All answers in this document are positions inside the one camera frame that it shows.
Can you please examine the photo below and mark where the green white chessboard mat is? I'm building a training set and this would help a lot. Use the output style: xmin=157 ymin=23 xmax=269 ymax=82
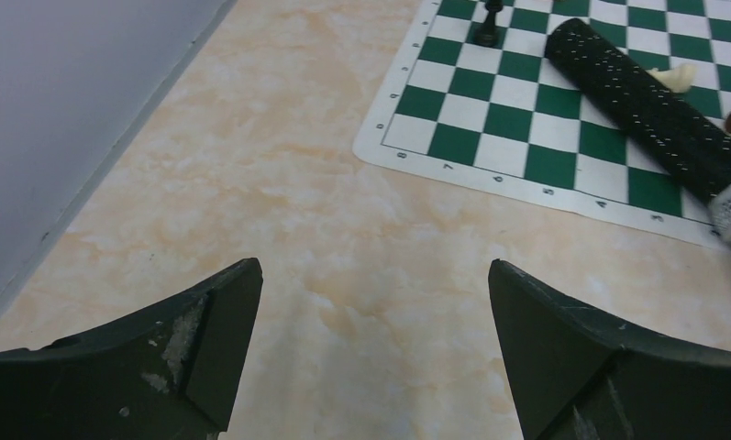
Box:
xmin=353 ymin=1 xmax=731 ymax=248

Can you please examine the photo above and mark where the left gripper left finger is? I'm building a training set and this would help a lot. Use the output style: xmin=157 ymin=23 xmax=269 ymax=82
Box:
xmin=0 ymin=258 xmax=263 ymax=439

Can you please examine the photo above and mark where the white chess knight piece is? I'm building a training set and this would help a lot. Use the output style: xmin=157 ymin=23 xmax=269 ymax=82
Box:
xmin=647 ymin=63 xmax=697 ymax=94

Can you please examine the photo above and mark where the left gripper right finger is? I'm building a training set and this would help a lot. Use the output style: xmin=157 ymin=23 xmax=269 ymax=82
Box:
xmin=488 ymin=259 xmax=731 ymax=439

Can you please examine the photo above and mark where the small black chess pawn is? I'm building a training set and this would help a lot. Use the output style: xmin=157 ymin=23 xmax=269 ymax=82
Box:
xmin=472 ymin=0 xmax=504 ymax=48

